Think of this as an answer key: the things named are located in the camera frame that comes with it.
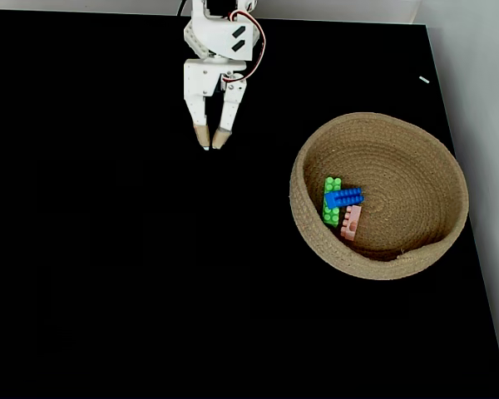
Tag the blue lego block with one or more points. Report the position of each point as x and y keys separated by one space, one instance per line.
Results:
x=345 y=197

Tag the green lego block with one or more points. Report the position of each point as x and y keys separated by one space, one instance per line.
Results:
x=332 y=216

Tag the pink lego block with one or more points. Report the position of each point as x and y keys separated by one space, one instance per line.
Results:
x=352 y=224

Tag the woven jute basket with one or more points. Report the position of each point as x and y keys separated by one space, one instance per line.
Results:
x=407 y=187

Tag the small white tape piece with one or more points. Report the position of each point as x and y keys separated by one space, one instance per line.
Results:
x=424 y=80

